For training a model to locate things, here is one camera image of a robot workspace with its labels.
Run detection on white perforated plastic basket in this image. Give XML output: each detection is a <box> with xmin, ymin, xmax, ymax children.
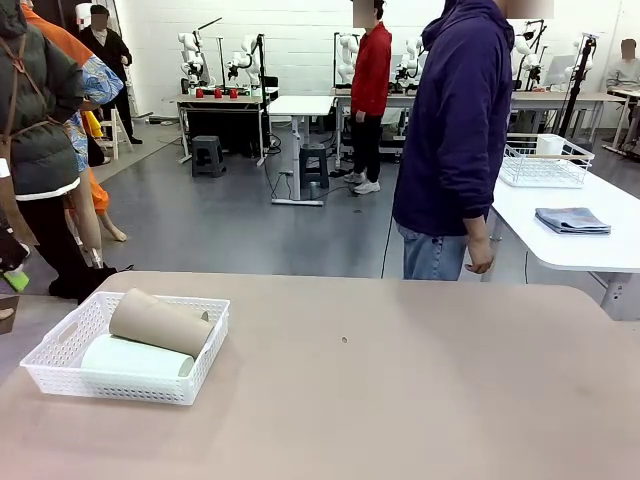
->
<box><xmin>19</xmin><ymin>290</ymin><xmax>232</xmax><ymax>406</ymax></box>

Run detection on light green cup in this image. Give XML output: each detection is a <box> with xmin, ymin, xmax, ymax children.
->
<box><xmin>79</xmin><ymin>333</ymin><xmax>196</xmax><ymax>389</ymax></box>

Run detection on brown cup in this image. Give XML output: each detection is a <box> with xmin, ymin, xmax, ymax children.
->
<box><xmin>108</xmin><ymin>287</ymin><xmax>216</xmax><ymax>354</ymax></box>

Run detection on blue-grey cloth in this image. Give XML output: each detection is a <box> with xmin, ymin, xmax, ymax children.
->
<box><xmin>534</xmin><ymin>206</ymin><xmax>613</xmax><ymax>237</ymax></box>

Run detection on person's right forearm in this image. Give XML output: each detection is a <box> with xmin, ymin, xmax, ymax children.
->
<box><xmin>461</xmin><ymin>213</ymin><xmax>489</xmax><ymax>243</ymax></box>

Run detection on person's right hand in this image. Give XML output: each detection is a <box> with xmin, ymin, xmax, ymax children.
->
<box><xmin>464</xmin><ymin>234</ymin><xmax>496</xmax><ymax>276</ymax></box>

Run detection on brown cardboard box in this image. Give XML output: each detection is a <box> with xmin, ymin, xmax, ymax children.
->
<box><xmin>0</xmin><ymin>294</ymin><xmax>21</xmax><ymax>337</ymax></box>

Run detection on person in grey puffer jacket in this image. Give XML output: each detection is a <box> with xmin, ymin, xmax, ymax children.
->
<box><xmin>0</xmin><ymin>0</ymin><xmax>120</xmax><ymax>303</ymax></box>

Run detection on wooden step stool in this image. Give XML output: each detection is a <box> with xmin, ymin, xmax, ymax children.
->
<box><xmin>96</xmin><ymin>103</ymin><xmax>136</xmax><ymax>162</ymax></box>

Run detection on person in orange patterned clothes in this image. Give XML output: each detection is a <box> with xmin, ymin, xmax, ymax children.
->
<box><xmin>19</xmin><ymin>0</ymin><xmax>129</xmax><ymax>245</ymax></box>

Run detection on person in black jacket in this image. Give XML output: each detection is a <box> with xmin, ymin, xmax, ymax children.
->
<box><xmin>79</xmin><ymin>4</ymin><xmax>145</xmax><ymax>147</ymax></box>

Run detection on grey plastic stool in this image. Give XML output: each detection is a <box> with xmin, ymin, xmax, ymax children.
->
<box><xmin>190</xmin><ymin>135</ymin><xmax>228</xmax><ymax>179</ymax></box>
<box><xmin>298</xmin><ymin>143</ymin><xmax>332</xmax><ymax>191</ymax></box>

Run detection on dark framed work desk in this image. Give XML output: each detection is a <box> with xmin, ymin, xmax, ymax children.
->
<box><xmin>174</xmin><ymin>89</ymin><xmax>280</xmax><ymax>167</ymax></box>

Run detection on white standing desk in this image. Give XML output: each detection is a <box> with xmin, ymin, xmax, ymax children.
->
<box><xmin>266</xmin><ymin>94</ymin><xmax>337</xmax><ymax>208</ymax></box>

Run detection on beige desk white legs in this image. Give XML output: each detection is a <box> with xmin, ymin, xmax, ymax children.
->
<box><xmin>331</xmin><ymin>88</ymin><xmax>417</xmax><ymax>157</ymax></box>

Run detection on person in red top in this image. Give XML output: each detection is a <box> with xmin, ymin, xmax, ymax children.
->
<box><xmin>349</xmin><ymin>0</ymin><xmax>394</xmax><ymax>197</ymax></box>

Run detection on person in purple hoodie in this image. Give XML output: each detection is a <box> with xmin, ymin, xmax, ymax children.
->
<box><xmin>391</xmin><ymin>0</ymin><xmax>517</xmax><ymax>282</ymax></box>

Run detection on white cup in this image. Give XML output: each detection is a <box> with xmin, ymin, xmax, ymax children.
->
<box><xmin>536</xmin><ymin>133</ymin><xmax>567</xmax><ymax>157</ymax></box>

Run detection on large white table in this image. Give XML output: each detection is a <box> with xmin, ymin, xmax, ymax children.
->
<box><xmin>487</xmin><ymin>164</ymin><xmax>640</xmax><ymax>322</ymax></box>

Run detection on beige long desk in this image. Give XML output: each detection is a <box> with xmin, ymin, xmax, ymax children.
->
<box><xmin>509</xmin><ymin>90</ymin><xmax>627</xmax><ymax>142</ymax></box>

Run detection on grey monitor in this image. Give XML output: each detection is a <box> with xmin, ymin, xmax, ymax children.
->
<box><xmin>543</xmin><ymin>54</ymin><xmax>577</xmax><ymax>90</ymax></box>

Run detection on black tripod stand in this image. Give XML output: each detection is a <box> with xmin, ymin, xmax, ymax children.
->
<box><xmin>556</xmin><ymin>33</ymin><xmax>600</xmax><ymax>140</ymax></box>

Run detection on seated person in light sweater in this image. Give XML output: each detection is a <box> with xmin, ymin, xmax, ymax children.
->
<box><xmin>606</xmin><ymin>38</ymin><xmax>640</xmax><ymax>92</ymax></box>

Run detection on black floor cable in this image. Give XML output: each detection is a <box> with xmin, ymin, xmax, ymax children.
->
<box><xmin>378</xmin><ymin>212</ymin><xmax>397</xmax><ymax>280</ymax></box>

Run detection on white wire dish rack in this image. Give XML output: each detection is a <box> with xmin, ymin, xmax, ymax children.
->
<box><xmin>498</xmin><ymin>133</ymin><xmax>596</xmax><ymax>190</ymax></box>

